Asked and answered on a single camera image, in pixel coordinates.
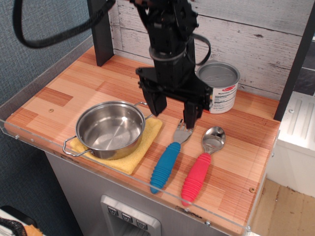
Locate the orange plush object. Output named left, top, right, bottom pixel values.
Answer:
left=24, top=225, right=44, bottom=236

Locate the black and white device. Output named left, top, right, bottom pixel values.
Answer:
left=0, top=206, right=37, bottom=236

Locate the red handled metal spoon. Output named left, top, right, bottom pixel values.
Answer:
left=181, top=126, right=225, bottom=206

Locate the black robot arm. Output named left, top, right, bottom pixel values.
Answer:
left=132, top=0, right=212, bottom=128

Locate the white toy cabinet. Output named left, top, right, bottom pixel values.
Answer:
left=266, top=92, right=315, bottom=197

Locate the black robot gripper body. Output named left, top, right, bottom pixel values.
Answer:
left=136, top=57, right=212, bottom=110

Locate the dark grey right post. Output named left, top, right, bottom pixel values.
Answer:
left=274, top=3, right=315, bottom=121

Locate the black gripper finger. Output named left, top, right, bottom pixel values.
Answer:
left=183, top=101, right=203, bottom=129
left=143, top=90, right=167, bottom=117

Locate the stainless steel pot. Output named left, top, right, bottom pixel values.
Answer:
left=63, top=101, right=153, bottom=160

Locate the dark grey left post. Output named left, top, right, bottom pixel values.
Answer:
left=87, top=0, right=116, bottom=66

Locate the toy food can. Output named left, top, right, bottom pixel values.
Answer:
left=196, top=60, right=240, bottom=114

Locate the dark grey post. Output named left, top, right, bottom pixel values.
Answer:
left=274, top=3, right=315, bottom=121
left=87, top=0, right=116, bottom=66

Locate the blue handled metal fork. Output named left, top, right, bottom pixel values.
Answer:
left=150, top=119, right=193, bottom=194

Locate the silver dispenser button panel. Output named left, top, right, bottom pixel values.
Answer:
left=100, top=195, right=162, bottom=236

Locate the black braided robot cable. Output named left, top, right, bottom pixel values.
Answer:
left=12, top=0, right=116, bottom=49

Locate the grey toy kitchen cabinet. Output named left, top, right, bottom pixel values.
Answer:
left=46, top=153, right=224, bottom=236

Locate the clear acrylic table guard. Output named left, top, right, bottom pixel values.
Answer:
left=1, top=49, right=280, bottom=236

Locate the yellow folded cloth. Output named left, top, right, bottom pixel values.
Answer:
left=83, top=118, right=163, bottom=175

